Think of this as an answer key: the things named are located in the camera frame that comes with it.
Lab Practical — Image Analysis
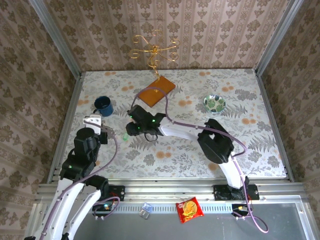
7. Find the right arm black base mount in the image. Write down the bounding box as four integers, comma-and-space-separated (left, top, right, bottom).
213, 184, 260, 201

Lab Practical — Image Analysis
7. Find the red snack packet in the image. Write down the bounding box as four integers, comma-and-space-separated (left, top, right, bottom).
175, 196, 205, 224

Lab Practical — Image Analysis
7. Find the grey metal panel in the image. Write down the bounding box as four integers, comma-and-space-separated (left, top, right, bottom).
37, 212, 310, 240

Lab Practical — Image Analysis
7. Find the small black circuit board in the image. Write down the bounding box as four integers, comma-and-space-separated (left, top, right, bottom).
231, 203, 252, 218
92, 203, 116, 218

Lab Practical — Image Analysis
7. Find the aluminium frame post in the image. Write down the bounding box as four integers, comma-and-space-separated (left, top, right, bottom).
28, 0, 84, 78
254, 0, 305, 76

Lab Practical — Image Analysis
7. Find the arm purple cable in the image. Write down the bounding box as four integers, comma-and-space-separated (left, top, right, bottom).
131, 93, 270, 234
42, 124, 121, 237

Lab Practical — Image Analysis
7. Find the green leaf pattern bowl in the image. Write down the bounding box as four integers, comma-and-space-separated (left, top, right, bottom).
203, 94, 227, 115

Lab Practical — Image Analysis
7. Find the aluminium rail beam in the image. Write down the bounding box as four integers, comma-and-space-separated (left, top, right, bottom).
36, 181, 307, 202

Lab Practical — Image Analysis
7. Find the dark blue enamel mug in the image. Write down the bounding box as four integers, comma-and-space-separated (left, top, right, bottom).
92, 96, 115, 118

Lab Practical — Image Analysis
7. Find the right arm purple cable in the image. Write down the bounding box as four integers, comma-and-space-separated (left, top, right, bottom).
131, 93, 270, 234

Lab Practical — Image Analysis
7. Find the floral table cover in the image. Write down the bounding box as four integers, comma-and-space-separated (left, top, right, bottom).
62, 69, 287, 179

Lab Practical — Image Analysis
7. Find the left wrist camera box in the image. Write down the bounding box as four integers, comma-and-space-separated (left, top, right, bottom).
82, 113, 104, 134

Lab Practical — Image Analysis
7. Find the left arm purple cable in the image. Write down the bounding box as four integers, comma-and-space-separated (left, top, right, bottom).
42, 124, 121, 237

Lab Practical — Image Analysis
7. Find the clear plastic small package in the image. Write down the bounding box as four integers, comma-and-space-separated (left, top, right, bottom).
138, 202, 153, 220

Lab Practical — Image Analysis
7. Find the gold wire stand wooden base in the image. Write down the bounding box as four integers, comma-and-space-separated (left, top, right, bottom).
129, 29, 181, 109

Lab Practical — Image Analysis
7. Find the aluminium table side rail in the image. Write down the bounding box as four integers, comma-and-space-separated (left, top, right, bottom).
46, 72, 85, 185
254, 69, 295, 181

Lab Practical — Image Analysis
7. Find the perforated metal strip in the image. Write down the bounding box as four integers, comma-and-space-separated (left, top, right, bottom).
43, 202, 235, 214

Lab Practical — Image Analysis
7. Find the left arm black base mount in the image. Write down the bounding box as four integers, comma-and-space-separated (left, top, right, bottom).
81, 185, 126, 202

